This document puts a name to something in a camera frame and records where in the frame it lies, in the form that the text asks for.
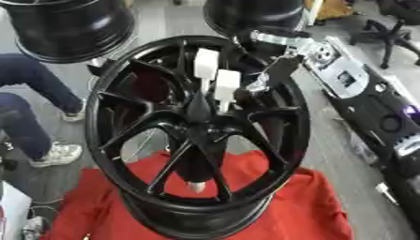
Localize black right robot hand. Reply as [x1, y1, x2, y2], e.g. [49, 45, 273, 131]
[232, 53, 308, 108]

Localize black wheel rim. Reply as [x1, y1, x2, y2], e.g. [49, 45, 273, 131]
[202, 0, 308, 57]
[0, 0, 138, 65]

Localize black spoked wheel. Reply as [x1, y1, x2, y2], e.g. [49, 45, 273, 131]
[83, 35, 312, 240]

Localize yellow-brown bag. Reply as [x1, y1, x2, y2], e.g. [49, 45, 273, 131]
[313, 0, 354, 23]

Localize black office chair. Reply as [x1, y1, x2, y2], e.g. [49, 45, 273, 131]
[348, 0, 420, 70]

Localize person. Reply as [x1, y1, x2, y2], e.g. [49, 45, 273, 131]
[0, 52, 89, 169]

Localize white box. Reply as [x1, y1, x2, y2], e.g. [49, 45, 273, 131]
[0, 181, 35, 240]

